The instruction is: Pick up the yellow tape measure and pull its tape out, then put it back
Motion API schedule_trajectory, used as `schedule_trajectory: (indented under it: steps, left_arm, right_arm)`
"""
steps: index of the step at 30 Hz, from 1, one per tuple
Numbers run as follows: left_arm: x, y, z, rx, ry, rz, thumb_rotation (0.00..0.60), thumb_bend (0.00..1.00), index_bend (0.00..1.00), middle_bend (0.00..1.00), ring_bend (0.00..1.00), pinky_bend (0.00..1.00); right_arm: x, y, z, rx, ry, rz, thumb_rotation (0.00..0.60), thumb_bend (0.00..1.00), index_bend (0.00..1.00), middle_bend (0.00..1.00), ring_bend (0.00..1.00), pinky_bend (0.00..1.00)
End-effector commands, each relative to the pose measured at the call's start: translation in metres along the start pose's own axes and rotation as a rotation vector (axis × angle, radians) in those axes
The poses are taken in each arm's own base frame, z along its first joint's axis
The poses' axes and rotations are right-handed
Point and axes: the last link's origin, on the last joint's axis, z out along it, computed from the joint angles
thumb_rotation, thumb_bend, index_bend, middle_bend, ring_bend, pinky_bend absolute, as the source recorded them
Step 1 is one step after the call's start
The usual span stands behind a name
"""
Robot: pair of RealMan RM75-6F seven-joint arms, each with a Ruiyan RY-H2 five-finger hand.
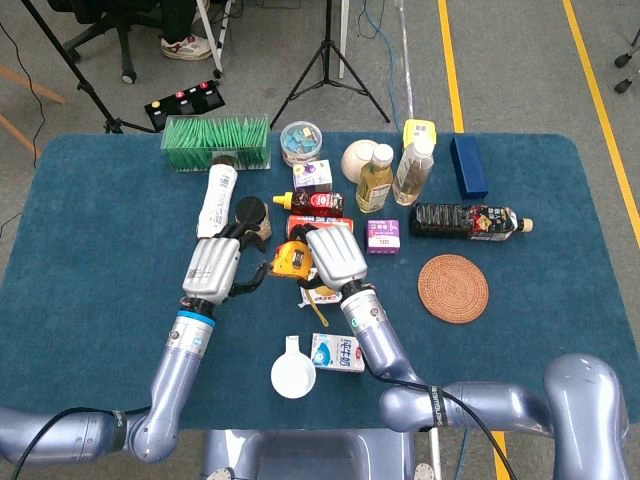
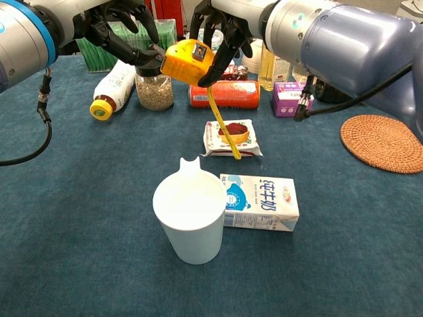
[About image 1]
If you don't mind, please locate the dark sauce bottle yellow nozzle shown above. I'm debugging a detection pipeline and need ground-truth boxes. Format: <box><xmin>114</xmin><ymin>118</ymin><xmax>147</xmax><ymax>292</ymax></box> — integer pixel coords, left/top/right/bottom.
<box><xmin>272</xmin><ymin>190</ymin><xmax>346</xmax><ymax>219</ymax></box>

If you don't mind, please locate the round clear tub of clips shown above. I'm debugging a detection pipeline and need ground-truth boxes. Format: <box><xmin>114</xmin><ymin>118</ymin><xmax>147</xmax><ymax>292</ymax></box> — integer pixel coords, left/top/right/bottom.
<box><xmin>279</xmin><ymin>120</ymin><xmax>323</xmax><ymax>169</ymax></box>

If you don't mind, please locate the blue table mat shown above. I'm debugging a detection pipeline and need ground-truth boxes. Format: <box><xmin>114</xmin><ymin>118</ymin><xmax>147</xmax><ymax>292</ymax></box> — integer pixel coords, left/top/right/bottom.
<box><xmin>0</xmin><ymin>131</ymin><xmax>640</xmax><ymax>432</ymax></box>

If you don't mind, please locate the white stand frame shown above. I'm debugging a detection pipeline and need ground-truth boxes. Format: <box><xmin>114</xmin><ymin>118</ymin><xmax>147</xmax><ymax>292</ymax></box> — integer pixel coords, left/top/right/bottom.
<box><xmin>194</xmin><ymin>0</ymin><xmax>236</xmax><ymax>80</ymax></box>

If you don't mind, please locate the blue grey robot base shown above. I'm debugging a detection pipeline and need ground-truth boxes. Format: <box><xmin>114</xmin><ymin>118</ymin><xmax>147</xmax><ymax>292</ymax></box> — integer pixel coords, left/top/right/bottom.
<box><xmin>199</xmin><ymin>428</ymin><xmax>441</xmax><ymax>480</ymax></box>

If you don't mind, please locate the black floor cable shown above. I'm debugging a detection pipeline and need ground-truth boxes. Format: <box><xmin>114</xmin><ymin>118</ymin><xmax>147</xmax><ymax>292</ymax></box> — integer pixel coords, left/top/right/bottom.
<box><xmin>0</xmin><ymin>22</ymin><xmax>47</xmax><ymax>236</ymax></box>

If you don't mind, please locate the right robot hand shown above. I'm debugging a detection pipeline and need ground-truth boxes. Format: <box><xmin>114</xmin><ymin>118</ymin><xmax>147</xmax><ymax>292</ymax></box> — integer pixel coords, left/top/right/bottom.
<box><xmin>289</xmin><ymin>223</ymin><xmax>369</xmax><ymax>293</ymax></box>

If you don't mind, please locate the round woven coaster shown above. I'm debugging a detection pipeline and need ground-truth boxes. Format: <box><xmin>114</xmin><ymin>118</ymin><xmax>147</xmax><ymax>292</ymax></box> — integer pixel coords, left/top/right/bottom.
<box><xmin>417</xmin><ymin>253</ymin><xmax>490</xmax><ymax>325</ymax></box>

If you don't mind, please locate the black foot pedal board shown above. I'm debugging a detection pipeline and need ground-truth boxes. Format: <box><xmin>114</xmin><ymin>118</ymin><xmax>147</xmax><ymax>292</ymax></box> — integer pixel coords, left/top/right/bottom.
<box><xmin>143</xmin><ymin>79</ymin><xmax>227</xmax><ymax>132</ymax></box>

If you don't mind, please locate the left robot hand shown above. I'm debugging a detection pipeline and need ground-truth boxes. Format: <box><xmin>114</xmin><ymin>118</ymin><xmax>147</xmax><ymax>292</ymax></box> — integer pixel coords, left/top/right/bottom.
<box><xmin>181</xmin><ymin>222</ymin><xmax>274</xmax><ymax>307</ymax></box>

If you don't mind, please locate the black office chair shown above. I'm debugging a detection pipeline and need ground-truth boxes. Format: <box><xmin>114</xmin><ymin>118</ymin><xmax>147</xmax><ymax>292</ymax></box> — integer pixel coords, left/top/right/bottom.
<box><xmin>47</xmin><ymin>0</ymin><xmax>201</xmax><ymax>85</ymax></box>

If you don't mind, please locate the glass jar black lid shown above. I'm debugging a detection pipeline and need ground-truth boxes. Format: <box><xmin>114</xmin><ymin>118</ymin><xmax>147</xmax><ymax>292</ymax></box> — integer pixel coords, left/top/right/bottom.
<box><xmin>234</xmin><ymin>195</ymin><xmax>273</xmax><ymax>241</ymax></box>

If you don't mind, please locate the white blue milk carton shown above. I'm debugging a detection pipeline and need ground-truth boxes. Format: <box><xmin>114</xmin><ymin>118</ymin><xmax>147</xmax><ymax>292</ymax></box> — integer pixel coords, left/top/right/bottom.
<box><xmin>309</xmin><ymin>332</ymin><xmax>366</xmax><ymax>374</ymax></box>

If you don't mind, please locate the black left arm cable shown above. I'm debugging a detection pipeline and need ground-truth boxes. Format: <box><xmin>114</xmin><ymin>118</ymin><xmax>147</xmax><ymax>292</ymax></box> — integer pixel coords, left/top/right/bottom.
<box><xmin>9</xmin><ymin>405</ymin><xmax>151</xmax><ymax>480</ymax></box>

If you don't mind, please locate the yellow lidded box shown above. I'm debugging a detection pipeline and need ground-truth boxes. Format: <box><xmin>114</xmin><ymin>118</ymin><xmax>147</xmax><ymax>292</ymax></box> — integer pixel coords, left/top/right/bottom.
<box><xmin>402</xmin><ymin>118</ymin><xmax>438</xmax><ymax>151</ymax></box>

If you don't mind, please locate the white snack packet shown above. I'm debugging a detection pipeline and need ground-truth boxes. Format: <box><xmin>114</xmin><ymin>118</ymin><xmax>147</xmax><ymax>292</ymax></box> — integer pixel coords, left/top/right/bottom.
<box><xmin>298</xmin><ymin>269</ymin><xmax>346</xmax><ymax>309</ymax></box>

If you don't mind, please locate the blue floor cable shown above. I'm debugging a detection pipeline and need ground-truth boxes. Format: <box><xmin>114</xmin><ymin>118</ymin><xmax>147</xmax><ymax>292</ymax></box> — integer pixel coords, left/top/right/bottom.
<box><xmin>362</xmin><ymin>0</ymin><xmax>401</xmax><ymax>132</ymax></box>

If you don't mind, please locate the black tripod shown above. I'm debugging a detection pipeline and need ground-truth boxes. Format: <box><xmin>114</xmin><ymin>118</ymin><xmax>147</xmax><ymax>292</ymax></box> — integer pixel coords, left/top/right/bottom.
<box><xmin>269</xmin><ymin>0</ymin><xmax>391</xmax><ymax>130</ymax></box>

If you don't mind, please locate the yellow oil bottle white cap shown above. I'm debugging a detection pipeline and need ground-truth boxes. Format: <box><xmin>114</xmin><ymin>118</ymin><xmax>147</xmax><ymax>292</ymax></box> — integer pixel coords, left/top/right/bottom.
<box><xmin>355</xmin><ymin>143</ymin><xmax>395</xmax><ymax>214</ymax></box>

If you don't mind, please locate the white plastic cup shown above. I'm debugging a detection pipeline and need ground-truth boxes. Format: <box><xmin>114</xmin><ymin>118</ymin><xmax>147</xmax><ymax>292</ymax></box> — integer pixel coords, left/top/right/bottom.
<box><xmin>270</xmin><ymin>335</ymin><xmax>318</xmax><ymax>400</ymax></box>

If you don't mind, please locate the clear box of green packets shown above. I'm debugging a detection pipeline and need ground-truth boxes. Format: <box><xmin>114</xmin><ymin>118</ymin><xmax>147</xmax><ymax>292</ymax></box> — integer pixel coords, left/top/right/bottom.
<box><xmin>159</xmin><ymin>114</ymin><xmax>273</xmax><ymax>174</ymax></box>

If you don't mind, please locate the black castor chair base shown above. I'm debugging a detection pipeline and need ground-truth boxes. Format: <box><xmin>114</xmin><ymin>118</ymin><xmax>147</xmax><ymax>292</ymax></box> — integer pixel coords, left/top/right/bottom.
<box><xmin>613</xmin><ymin>29</ymin><xmax>640</xmax><ymax>95</ymax></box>

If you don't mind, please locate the white metal post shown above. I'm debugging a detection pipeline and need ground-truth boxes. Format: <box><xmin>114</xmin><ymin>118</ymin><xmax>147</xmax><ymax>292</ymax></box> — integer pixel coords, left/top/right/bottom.
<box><xmin>339</xmin><ymin>0</ymin><xmax>350</xmax><ymax>80</ymax></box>

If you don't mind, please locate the wooden furniture frame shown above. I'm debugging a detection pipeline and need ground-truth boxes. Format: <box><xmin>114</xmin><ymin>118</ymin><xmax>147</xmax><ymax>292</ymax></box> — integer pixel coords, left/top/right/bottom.
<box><xmin>0</xmin><ymin>64</ymin><xmax>66</xmax><ymax>161</ymax></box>

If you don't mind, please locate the orange red can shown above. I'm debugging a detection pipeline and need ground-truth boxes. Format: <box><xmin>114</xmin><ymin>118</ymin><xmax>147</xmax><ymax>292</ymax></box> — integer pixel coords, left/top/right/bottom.
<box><xmin>285</xmin><ymin>214</ymin><xmax>355</xmax><ymax>239</ymax></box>

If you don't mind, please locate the small purple box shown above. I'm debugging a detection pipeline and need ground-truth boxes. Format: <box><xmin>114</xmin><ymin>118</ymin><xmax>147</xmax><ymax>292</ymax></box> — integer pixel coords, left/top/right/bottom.
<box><xmin>366</xmin><ymin>218</ymin><xmax>402</xmax><ymax>255</ymax></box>

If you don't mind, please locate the purple white drink carton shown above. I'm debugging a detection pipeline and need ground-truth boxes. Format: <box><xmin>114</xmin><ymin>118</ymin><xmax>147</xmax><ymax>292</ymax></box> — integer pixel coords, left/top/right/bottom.
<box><xmin>292</xmin><ymin>159</ymin><xmax>334</xmax><ymax>194</ymax></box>

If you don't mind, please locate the clear tea bottle white cap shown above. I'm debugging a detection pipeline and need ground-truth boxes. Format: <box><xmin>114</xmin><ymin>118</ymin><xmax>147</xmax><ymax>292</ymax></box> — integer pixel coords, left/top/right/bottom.
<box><xmin>392</xmin><ymin>137</ymin><xmax>435</xmax><ymax>207</ymax></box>

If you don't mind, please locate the person in red white sneakers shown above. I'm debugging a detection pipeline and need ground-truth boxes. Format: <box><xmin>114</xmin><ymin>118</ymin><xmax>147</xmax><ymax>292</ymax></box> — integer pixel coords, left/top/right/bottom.
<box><xmin>159</xmin><ymin>0</ymin><xmax>215</xmax><ymax>62</ymax></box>

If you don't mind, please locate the yellow tape measure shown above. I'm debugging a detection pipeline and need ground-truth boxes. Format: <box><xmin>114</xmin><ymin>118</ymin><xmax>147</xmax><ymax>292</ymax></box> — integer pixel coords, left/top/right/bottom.
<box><xmin>269</xmin><ymin>239</ymin><xmax>331</xmax><ymax>329</ymax></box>

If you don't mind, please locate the blue rectangular box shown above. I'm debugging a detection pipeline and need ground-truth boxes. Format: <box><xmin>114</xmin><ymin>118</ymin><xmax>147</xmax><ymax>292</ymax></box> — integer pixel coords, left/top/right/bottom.
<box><xmin>449</xmin><ymin>135</ymin><xmax>490</xmax><ymax>200</ymax></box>

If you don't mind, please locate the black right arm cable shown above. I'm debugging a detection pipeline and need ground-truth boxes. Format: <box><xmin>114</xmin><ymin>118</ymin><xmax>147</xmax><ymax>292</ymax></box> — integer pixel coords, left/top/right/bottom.
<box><xmin>369</xmin><ymin>372</ymin><xmax>519</xmax><ymax>480</ymax></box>

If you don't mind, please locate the black light stand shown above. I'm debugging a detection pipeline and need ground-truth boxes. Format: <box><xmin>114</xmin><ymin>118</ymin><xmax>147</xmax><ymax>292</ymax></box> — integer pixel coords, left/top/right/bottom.
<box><xmin>19</xmin><ymin>0</ymin><xmax>161</xmax><ymax>135</ymax></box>

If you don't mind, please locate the dark soy sauce bottle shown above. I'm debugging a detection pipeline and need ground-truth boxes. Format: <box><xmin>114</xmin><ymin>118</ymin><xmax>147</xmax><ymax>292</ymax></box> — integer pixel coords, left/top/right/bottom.
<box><xmin>409</xmin><ymin>202</ymin><xmax>534</xmax><ymax>243</ymax></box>

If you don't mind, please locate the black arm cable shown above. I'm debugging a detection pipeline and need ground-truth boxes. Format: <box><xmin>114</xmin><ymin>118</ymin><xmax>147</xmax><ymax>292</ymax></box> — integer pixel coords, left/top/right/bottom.
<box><xmin>369</xmin><ymin>372</ymin><xmax>519</xmax><ymax>480</ymax></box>
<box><xmin>9</xmin><ymin>405</ymin><xmax>151</xmax><ymax>480</ymax></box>

